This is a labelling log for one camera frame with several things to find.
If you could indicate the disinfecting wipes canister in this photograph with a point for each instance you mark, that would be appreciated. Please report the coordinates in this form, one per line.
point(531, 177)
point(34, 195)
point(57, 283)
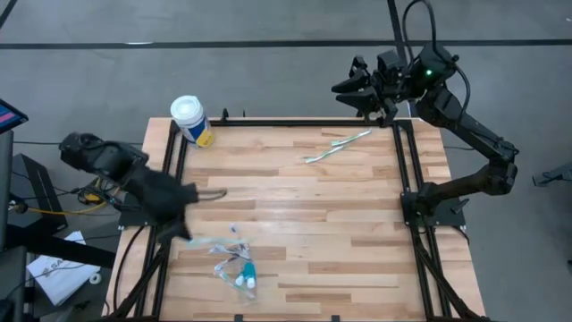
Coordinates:
point(192, 121)

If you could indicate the black equipment stand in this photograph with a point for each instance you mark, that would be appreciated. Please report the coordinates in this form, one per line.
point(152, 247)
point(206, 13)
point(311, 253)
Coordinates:
point(36, 192)

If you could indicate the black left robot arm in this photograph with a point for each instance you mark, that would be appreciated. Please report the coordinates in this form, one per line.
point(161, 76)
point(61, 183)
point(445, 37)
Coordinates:
point(103, 156)

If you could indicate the white tape roll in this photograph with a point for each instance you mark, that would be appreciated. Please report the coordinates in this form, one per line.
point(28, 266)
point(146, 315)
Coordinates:
point(91, 278)

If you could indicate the tablet screen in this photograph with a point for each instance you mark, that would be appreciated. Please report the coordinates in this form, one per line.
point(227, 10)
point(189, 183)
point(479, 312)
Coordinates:
point(11, 117)

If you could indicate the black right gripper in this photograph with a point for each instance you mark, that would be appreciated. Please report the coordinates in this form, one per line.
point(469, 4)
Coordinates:
point(397, 87)

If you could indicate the clear acrylic organizer box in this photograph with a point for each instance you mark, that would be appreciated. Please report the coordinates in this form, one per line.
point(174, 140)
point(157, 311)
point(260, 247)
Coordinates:
point(232, 290)

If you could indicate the purple toothbrush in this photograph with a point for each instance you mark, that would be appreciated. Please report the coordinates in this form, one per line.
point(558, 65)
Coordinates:
point(223, 251)

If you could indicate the white paper sheet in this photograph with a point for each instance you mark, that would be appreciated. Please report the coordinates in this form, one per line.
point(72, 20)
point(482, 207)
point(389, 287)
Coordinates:
point(58, 277)

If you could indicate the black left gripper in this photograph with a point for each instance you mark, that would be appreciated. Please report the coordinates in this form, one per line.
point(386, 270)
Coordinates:
point(161, 194)

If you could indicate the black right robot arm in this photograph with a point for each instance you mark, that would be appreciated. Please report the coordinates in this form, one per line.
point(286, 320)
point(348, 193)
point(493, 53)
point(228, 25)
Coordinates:
point(465, 121)

